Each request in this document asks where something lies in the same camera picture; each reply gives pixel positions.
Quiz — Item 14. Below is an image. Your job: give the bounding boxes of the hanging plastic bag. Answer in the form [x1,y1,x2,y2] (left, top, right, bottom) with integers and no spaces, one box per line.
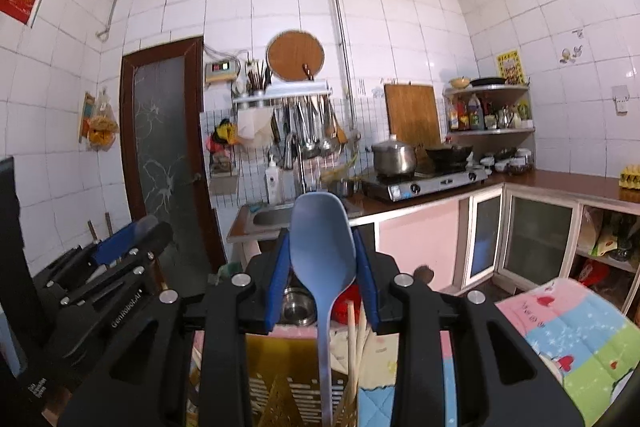
[86,88,121,152]

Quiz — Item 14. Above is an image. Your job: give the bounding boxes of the steel gas stove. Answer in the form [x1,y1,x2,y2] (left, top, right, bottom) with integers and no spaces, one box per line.
[360,166,494,202]

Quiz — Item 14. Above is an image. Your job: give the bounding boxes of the white soap pump bottle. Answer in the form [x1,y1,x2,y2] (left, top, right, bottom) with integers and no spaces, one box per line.
[264,154,284,206]

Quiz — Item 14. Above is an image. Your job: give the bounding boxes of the gold perforated utensil holder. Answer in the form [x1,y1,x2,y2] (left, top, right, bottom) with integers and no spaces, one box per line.
[186,332,358,427]

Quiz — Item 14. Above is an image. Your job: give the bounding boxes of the yellow wall poster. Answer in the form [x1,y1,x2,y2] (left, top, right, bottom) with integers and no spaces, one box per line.
[495,49,526,86]

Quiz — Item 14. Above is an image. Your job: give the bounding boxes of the wall sticker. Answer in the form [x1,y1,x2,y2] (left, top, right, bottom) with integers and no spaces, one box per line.
[559,28,587,66]

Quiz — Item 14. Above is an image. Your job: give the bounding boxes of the steel corner shelf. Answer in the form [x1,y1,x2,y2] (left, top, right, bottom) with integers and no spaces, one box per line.
[443,82,537,144]

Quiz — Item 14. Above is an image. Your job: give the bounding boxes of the round wooden cutting board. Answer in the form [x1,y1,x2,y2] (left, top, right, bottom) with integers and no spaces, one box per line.
[265,29,326,83]

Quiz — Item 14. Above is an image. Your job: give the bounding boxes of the brown framed glass door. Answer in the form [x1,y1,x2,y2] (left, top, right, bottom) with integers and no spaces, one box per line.
[120,36,227,275]

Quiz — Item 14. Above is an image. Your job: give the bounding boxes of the steel kitchen sink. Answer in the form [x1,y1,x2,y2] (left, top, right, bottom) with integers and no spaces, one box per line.
[227,199,366,244]

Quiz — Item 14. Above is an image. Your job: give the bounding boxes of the steel cooking pot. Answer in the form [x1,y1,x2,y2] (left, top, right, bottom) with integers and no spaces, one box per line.
[370,134,419,176]

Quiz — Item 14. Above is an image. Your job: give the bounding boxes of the white hanging cloth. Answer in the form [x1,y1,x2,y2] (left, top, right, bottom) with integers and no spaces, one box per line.
[236,108,274,148]

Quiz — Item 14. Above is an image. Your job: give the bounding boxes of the steel basin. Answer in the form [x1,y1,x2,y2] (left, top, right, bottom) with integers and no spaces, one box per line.
[279,287,319,327]

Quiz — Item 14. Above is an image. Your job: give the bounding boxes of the black wok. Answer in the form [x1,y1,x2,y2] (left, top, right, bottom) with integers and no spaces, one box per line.
[424,144,474,173]

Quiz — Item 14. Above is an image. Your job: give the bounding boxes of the row of hanging steel utensils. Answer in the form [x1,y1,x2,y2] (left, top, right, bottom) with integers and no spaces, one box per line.
[277,96,349,159]

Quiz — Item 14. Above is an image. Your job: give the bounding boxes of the wooden chopstick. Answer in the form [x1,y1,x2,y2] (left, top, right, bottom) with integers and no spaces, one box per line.
[351,321,372,408]
[346,299,360,408]

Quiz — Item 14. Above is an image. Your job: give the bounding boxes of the colourful hanging bags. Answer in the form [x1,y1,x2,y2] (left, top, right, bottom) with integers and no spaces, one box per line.
[206,118,242,156]

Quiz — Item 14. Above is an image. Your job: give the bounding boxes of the cup of chopsticks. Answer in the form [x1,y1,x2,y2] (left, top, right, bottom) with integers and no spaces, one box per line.
[244,58,274,94]

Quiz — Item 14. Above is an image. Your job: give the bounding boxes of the light blue spoon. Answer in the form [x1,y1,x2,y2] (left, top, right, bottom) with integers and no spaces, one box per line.
[290,192,357,427]

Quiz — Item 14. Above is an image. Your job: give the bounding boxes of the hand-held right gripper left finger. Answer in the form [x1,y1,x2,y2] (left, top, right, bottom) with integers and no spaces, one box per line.
[57,229,293,427]

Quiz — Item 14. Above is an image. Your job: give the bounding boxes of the cartoon printed blanket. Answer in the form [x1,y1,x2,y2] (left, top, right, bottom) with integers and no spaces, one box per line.
[187,277,637,427]

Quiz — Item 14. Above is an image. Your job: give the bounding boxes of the wall electrical box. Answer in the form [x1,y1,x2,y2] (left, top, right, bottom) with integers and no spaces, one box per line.
[203,59,242,84]

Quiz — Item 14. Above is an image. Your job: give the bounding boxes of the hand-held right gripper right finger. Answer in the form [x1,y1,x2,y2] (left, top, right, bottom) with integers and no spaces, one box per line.
[350,227,586,427]

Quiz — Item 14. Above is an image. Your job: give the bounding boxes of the rectangular wooden cutting board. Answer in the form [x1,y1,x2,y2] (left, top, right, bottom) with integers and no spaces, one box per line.
[383,82,444,148]

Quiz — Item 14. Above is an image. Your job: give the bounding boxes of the yellow egg carton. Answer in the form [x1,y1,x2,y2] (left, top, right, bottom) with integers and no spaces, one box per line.
[618,164,640,189]

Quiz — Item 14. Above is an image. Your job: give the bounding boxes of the steel wall rack shelf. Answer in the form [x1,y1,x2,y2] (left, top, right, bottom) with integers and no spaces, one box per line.
[231,81,334,106]

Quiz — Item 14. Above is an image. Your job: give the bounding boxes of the grey wall pipe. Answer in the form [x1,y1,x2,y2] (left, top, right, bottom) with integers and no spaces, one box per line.
[324,0,359,138]

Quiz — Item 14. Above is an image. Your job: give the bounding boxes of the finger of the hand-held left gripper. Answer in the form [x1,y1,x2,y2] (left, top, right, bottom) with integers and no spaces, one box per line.
[47,222,175,339]
[31,216,162,297]

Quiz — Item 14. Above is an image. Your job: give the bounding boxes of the kitchen base cabinets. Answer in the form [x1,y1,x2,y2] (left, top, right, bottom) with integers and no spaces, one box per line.
[374,183,640,310]

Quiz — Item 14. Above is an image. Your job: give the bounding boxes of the red plastic basin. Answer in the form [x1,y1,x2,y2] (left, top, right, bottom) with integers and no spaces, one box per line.
[332,286,362,324]

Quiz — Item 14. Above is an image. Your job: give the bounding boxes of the white wall socket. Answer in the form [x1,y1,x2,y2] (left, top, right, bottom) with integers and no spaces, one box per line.
[612,85,631,116]

